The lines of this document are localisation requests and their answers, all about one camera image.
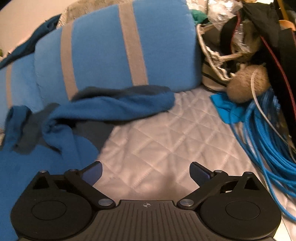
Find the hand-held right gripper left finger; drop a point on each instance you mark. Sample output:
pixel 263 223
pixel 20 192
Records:
pixel 93 173

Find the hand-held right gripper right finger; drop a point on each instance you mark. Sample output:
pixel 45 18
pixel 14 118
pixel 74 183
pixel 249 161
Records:
pixel 198 173

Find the blue fleece garment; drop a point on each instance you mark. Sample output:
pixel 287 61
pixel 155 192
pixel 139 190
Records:
pixel 129 104

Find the grey quilted bedspread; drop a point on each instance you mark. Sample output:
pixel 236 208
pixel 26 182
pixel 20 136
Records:
pixel 173 139

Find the cyan cloth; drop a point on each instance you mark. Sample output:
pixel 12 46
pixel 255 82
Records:
pixel 226 106

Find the tan round plush toy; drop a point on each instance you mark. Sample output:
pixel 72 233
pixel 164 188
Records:
pixel 242 85

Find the blue grey-striped pillow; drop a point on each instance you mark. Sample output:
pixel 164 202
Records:
pixel 20 83
pixel 101 51

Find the black backpack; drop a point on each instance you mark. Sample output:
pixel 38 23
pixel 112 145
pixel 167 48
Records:
pixel 284 58

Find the dark blue folded garment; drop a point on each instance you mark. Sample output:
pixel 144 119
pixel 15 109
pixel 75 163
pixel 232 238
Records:
pixel 34 39

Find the green cloth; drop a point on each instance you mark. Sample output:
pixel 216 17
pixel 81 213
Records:
pixel 199 15

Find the grey floral pillow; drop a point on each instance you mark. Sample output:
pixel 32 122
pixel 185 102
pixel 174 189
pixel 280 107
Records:
pixel 76 11

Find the silver foil bag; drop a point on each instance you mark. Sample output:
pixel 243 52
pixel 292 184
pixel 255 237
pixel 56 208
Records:
pixel 219 9

